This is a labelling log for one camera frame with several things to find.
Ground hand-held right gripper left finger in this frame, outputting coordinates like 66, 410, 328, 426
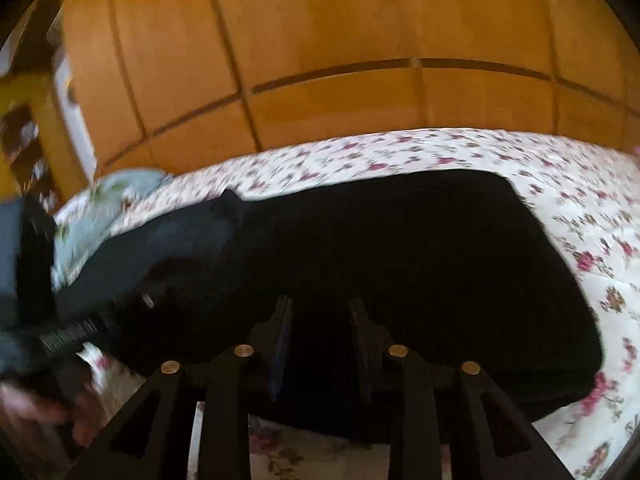
65, 295, 294, 480

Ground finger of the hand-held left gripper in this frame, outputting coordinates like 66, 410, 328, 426
90, 292, 157, 332

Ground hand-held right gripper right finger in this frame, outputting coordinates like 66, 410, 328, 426
348, 297, 576, 480

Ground black pants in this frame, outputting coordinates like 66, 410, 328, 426
55, 169, 604, 448

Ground person's left hand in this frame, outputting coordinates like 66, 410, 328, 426
0, 380, 103, 447

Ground light blue floral pillow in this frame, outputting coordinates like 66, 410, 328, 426
51, 170, 174, 288

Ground wooden shelf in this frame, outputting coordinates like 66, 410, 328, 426
0, 71, 88, 203

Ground floral bedspread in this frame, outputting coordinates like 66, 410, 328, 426
52, 127, 640, 480

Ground wooden wardrobe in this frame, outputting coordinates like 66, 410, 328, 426
59, 0, 640, 177

